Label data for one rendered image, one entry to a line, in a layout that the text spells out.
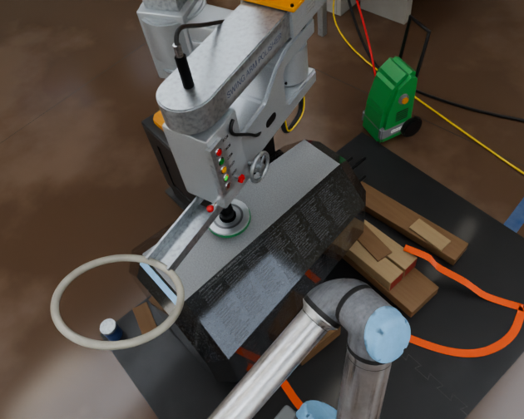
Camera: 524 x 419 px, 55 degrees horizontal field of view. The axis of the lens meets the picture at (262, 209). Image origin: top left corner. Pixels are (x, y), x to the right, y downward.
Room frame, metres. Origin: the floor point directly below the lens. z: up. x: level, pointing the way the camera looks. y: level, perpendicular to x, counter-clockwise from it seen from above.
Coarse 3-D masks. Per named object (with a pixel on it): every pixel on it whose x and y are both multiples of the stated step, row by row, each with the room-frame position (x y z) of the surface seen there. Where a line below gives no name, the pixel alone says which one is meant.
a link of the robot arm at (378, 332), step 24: (360, 288) 0.52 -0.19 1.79; (336, 312) 0.49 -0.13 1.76; (360, 312) 0.46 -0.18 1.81; (384, 312) 0.44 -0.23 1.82; (360, 336) 0.41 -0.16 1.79; (384, 336) 0.39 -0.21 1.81; (408, 336) 0.40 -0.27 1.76; (360, 360) 0.38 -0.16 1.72; (384, 360) 0.36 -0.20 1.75; (360, 384) 0.34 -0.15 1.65; (384, 384) 0.34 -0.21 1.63; (360, 408) 0.31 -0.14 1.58
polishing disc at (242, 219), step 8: (232, 200) 1.54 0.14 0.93; (240, 208) 1.48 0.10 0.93; (240, 216) 1.43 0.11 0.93; (248, 216) 1.42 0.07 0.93; (216, 224) 1.41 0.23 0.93; (224, 224) 1.40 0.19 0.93; (232, 224) 1.39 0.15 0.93; (240, 224) 1.38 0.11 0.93; (216, 232) 1.37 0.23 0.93; (224, 232) 1.36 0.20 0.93; (232, 232) 1.35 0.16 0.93
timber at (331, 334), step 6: (330, 330) 1.09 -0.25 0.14; (336, 330) 1.09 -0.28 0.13; (324, 336) 1.07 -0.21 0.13; (330, 336) 1.07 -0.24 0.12; (336, 336) 1.09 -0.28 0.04; (324, 342) 1.05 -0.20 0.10; (330, 342) 1.07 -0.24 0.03; (318, 348) 1.02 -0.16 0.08; (312, 354) 1.00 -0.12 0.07; (306, 360) 0.98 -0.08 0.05
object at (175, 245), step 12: (192, 204) 1.38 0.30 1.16; (180, 216) 1.32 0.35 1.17; (192, 216) 1.34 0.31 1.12; (204, 216) 1.33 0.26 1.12; (216, 216) 1.32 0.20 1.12; (180, 228) 1.29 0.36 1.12; (192, 228) 1.28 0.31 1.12; (204, 228) 1.25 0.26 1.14; (168, 240) 1.23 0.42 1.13; (180, 240) 1.23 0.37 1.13; (192, 240) 1.19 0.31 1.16; (156, 252) 1.18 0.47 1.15; (168, 252) 1.18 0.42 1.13; (180, 252) 1.14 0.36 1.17; (168, 264) 1.12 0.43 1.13
